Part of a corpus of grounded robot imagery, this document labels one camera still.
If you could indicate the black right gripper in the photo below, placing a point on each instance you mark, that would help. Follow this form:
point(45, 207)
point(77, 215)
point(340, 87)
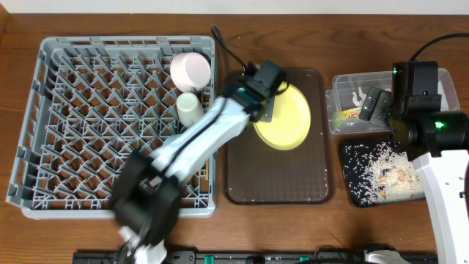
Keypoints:
point(379, 112)

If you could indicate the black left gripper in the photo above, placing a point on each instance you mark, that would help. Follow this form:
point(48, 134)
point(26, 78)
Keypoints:
point(261, 111)

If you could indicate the white napkin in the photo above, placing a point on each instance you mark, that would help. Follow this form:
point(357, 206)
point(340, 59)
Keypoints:
point(359, 97)

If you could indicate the green orange snack wrapper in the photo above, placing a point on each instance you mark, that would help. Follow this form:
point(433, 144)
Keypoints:
point(341, 118)

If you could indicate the yellow plate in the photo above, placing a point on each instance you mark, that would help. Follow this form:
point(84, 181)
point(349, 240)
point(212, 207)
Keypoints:
point(290, 122)

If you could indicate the rice pile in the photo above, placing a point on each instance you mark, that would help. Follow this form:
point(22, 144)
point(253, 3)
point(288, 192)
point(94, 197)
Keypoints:
point(388, 176)

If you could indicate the white cup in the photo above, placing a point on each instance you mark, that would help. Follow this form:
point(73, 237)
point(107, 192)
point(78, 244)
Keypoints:
point(189, 109)

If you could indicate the white bowl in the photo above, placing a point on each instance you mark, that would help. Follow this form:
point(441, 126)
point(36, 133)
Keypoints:
point(190, 71)

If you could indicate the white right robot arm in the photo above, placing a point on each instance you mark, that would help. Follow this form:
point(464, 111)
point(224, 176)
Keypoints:
point(436, 143)

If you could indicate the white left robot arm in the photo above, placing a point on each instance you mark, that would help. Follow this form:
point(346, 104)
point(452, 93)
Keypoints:
point(146, 198)

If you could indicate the black waste tray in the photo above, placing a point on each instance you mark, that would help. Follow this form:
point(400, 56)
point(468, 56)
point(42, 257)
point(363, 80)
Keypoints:
point(351, 165)

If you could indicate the grey plastic dishwasher rack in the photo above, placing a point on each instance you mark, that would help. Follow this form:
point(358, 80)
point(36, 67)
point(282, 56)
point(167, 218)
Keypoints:
point(93, 101)

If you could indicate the clear plastic bin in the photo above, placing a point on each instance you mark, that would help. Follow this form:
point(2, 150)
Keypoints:
point(339, 98)

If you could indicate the dark brown serving tray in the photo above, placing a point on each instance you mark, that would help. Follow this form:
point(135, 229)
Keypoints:
point(256, 174)

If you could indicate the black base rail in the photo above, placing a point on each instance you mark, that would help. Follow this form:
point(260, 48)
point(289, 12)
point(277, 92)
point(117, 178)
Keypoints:
point(191, 257)

